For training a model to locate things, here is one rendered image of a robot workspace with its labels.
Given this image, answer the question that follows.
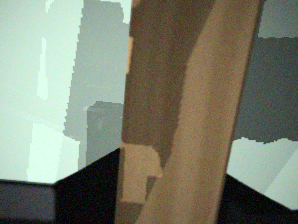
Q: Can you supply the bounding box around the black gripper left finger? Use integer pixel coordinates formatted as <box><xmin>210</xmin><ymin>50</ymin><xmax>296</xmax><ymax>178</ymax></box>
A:
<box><xmin>0</xmin><ymin>147</ymin><xmax>120</xmax><ymax>224</ymax></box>

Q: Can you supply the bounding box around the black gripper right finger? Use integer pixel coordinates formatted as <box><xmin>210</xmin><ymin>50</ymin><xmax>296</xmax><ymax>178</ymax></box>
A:
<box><xmin>217</xmin><ymin>173</ymin><xmax>298</xmax><ymax>224</ymax></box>

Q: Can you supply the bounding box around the wooden board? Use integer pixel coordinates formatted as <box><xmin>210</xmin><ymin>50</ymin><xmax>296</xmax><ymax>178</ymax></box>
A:
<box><xmin>115</xmin><ymin>0</ymin><xmax>264</xmax><ymax>224</ymax></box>

